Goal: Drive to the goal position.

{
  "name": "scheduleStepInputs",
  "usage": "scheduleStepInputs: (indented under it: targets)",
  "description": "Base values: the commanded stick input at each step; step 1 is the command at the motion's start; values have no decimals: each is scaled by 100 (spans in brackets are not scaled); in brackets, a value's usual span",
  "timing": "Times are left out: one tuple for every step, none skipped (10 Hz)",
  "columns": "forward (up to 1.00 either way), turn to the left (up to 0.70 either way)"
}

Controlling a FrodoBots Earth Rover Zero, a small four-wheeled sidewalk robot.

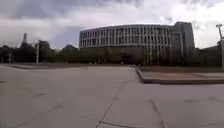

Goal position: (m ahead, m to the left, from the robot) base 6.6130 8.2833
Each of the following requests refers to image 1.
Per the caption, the large grey curved building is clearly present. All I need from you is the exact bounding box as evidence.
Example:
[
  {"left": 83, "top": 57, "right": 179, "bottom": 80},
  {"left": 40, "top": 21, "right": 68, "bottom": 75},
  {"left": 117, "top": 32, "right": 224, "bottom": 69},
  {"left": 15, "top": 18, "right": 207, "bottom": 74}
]
[{"left": 78, "top": 21, "right": 196, "bottom": 66}]

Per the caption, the row of dark trees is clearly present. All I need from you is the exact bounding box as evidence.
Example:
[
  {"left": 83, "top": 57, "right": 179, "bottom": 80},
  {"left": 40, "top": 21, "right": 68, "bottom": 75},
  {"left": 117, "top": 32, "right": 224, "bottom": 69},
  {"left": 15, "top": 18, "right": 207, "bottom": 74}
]
[{"left": 0, "top": 39, "right": 224, "bottom": 67}]

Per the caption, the street lamp pole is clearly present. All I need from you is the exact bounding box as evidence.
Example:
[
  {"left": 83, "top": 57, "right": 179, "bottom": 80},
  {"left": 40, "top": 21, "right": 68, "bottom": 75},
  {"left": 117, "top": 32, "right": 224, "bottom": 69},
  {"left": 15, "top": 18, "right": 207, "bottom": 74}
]
[{"left": 215, "top": 23, "right": 224, "bottom": 70}]

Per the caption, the grey concrete paved ground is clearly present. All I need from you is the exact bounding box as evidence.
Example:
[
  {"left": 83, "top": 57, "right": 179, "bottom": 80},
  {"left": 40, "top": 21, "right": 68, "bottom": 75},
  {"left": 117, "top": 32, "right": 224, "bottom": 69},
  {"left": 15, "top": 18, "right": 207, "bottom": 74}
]
[{"left": 0, "top": 64, "right": 224, "bottom": 128}]

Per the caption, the raised bed with kerb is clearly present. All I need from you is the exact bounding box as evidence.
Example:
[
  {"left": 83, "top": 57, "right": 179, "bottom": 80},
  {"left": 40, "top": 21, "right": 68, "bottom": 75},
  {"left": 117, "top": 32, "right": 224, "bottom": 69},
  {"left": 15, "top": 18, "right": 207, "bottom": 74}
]
[{"left": 134, "top": 64, "right": 224, "bottom": 85}]

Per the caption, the white pole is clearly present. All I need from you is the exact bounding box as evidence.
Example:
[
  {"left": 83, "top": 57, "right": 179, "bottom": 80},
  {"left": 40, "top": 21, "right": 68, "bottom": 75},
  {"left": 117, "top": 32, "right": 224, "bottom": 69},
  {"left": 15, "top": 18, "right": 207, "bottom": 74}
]
[{"left": 35, "top": 41, "right": 41, "bottom": 65}]

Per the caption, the distant tower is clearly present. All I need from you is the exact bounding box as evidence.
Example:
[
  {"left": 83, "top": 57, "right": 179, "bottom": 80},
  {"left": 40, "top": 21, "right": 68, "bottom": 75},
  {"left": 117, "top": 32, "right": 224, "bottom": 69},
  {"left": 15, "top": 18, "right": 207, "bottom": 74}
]
[{"left": 19, "top": 32, "right": 31, "bottom": 48}]

